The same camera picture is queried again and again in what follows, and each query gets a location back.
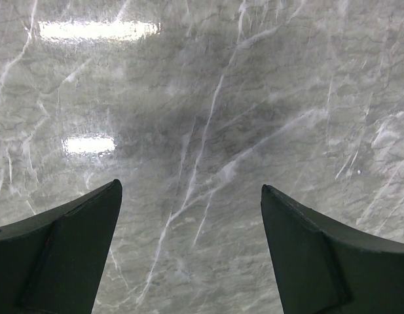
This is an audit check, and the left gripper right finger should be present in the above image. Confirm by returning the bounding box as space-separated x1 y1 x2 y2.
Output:
261 185 404 313

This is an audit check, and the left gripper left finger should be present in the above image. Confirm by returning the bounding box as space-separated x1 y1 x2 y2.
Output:
0 179 122 313

